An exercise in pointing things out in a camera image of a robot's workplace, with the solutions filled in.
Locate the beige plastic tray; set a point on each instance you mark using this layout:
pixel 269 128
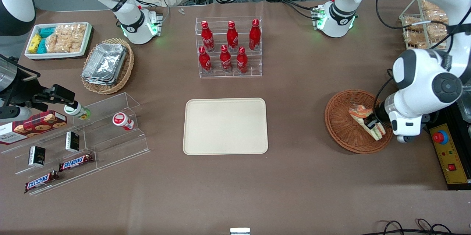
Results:
pixel 225 126

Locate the clear acrylic bottle rack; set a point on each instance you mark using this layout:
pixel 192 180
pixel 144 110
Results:
pixel 254 69

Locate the yellow emergency stop control box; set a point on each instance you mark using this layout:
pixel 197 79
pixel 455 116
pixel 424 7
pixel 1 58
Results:
pixel 454 161

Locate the white rectangular snack tray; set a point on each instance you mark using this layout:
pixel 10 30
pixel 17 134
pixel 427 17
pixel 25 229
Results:
pixel 33 55

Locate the round brown wicker basket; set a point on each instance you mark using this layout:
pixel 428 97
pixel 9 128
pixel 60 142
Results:
pixel 340 128

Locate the triangle sandwich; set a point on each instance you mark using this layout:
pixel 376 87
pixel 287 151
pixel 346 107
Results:
pixel 358 111

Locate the Snickers chocolate bar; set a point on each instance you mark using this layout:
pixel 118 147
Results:
pixel 75 162
pixel 40 181

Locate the clear acrylic stepped shelf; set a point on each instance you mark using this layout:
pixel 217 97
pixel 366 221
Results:
pixel 110 143

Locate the white bottle green cap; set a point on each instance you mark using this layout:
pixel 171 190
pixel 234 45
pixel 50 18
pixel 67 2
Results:
pixel 75 110

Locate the teal snack packet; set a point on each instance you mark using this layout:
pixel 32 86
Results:
pixel 47 31
pixel 42 46

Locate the clear bag rice crackers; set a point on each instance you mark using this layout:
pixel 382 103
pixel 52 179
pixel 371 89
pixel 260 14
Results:
pixel 62 44
pixel 71 31

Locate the red tartan cookie box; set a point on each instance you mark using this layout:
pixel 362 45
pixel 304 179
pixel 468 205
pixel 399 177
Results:
pixel 33 126

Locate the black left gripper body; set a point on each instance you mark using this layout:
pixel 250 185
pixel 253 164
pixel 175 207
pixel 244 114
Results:
pixel 378 112

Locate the yellow snack packet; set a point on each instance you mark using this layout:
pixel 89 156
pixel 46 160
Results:
pixel 34 43

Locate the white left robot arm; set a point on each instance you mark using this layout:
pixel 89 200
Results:
pixel 419 76

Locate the small white bottle red lid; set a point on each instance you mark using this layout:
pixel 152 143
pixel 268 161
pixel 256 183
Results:
pixel 122 120

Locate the clear bag fried snacks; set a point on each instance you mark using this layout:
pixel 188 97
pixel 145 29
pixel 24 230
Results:
pixel 438 31
pixel 428 6
pixel 436 17
pixel 415 37
pixel 421 45
pixel 413 25

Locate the red cola bottle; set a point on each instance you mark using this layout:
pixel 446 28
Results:
pixel 232 38
pixel 207 38
pixel 225 60
pixel 241 61
pixel 254 36
pixel 204 61

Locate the aluminium foil container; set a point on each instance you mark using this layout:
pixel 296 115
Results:
pixel 105 62
pixel 95 81

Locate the metal pan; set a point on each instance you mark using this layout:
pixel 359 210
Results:
pixel 465 111

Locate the oval tan wicker basket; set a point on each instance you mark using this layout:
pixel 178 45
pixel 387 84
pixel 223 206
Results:
pixel 127 67

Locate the small black box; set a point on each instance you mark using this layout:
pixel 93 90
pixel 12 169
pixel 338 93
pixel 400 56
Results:
pixel 36 155
pixel 72 141

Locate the white metal bracket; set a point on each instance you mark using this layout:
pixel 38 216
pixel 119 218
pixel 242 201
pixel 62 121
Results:
pixel 240 231

